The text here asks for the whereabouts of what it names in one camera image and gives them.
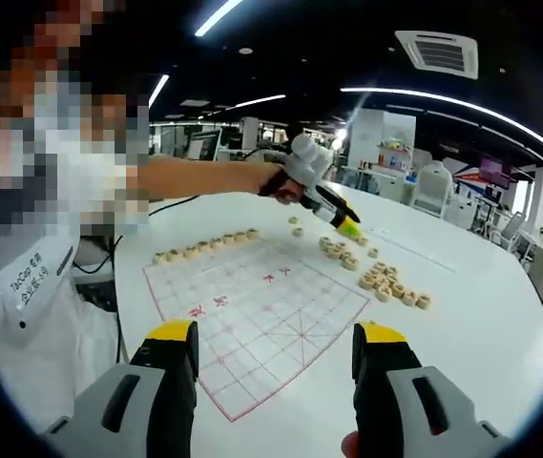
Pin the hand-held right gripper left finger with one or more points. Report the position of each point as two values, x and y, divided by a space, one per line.
142 410

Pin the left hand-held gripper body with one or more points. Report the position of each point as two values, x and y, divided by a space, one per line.
307 164

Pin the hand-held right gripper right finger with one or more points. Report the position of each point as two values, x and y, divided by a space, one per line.
409 410

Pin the person's right hand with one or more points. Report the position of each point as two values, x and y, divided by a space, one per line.
349 446

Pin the red blue wall graphic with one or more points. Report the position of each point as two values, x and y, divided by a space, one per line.
471 174

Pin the curved ceiling light strip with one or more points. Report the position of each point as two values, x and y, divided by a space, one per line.
218 16
443 100

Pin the round wooden chess piece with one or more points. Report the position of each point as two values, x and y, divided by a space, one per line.
298 232
293 220

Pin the person's left hand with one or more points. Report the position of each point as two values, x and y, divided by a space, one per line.
283 193

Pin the white high-back chair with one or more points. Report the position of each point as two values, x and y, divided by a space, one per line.
434 188

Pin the arranged rows of chess pieces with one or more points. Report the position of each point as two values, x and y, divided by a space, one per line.
190 251

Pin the purple screen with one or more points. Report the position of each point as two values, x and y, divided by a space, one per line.
496 172

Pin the straight ceiling light strip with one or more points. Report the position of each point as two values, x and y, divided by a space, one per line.
252 102
159 90

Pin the shelf with colourful items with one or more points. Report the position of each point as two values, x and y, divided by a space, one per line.
395 155

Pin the pile of wooden chess pieces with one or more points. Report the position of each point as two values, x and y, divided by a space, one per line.
377 280

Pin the paper chessboard red grid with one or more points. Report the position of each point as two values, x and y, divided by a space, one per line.
261 310

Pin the ceiling air conditioner vent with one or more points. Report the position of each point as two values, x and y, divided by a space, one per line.
437 55

